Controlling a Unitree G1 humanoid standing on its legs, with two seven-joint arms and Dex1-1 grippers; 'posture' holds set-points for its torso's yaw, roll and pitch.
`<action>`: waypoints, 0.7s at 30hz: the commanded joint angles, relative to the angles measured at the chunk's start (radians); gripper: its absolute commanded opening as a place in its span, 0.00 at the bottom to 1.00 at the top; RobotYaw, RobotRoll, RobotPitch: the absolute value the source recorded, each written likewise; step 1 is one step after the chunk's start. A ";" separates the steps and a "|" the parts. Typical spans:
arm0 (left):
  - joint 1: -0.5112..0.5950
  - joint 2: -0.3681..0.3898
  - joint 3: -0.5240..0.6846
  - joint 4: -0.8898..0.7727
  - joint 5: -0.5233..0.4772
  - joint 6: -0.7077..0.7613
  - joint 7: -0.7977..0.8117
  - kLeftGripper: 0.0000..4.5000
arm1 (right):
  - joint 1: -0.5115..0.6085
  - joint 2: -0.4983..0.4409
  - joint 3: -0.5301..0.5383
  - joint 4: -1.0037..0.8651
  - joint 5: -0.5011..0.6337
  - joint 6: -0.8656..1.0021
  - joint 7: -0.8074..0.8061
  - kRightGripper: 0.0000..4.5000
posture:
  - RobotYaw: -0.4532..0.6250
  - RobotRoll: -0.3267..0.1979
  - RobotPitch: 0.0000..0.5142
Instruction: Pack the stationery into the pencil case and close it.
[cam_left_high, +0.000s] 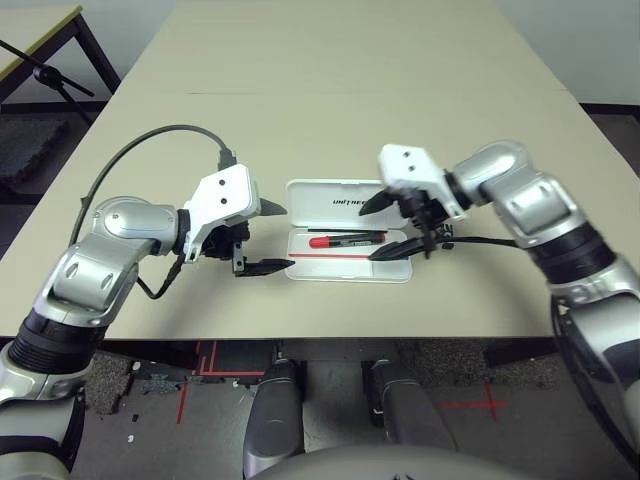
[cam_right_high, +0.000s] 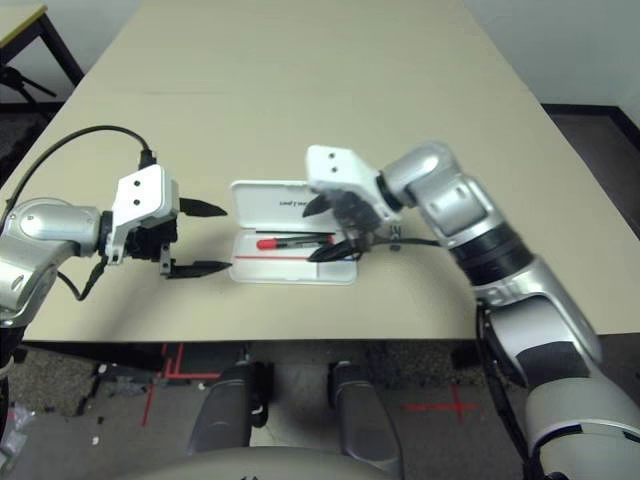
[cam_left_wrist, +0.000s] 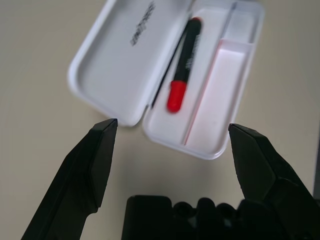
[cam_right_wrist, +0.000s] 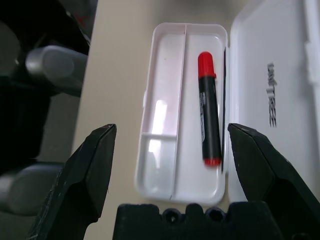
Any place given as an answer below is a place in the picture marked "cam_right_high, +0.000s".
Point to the white plastic pencil case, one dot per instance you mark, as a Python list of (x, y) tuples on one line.
[(270, 200)]

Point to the grey robot right leg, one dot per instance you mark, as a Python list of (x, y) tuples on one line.
[(365, 415)]

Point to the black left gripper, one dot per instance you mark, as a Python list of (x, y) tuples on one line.
[(147, 240)]

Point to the grey robot left leg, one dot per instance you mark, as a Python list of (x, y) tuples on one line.
[(225, 410)]

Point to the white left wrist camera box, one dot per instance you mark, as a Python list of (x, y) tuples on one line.
[(145, 195)]

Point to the red and black marker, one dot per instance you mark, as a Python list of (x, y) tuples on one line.
[(270, 244)]

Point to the beige side table black frame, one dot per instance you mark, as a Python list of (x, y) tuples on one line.
[(20, 20)]

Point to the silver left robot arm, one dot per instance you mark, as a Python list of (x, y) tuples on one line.
[(50, 225)]

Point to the grey robot leg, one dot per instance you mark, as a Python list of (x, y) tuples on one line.
[(225, 410), (365, 415)]

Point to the black tripod stand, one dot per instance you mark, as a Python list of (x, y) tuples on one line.
[(20, 80)]

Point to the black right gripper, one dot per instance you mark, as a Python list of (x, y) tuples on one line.
[(357, 215)]

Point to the grey robot torso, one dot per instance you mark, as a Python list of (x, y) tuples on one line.
[(275, 467)]

